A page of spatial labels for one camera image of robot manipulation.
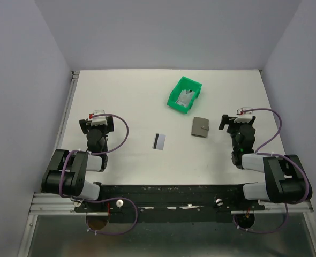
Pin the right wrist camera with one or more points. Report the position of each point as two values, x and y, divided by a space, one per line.
243 112

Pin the grey card holder wallet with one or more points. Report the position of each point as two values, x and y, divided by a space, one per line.
200 127

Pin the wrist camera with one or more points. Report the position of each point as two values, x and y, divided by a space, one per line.
98 115
243 112

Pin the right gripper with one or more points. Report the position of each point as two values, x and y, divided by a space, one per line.
227 120

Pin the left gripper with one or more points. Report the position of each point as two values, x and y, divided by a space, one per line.
85 125

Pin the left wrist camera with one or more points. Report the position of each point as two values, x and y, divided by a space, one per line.
98 115

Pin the aluminium front rail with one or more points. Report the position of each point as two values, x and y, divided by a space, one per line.
50 204

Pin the aluminium left side rail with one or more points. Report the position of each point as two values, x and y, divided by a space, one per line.
67 112

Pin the green plastic bin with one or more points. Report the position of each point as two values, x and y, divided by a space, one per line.
183 84

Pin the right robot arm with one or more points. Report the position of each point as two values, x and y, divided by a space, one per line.
285 179

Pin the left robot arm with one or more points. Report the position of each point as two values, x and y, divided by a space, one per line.
66 171

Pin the cards in green bin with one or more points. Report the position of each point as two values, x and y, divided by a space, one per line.
185 98

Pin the silver magnetic stripe card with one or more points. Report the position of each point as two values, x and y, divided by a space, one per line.
159 141

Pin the aluminium rail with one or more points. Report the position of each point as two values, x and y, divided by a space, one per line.
67 112
50 204

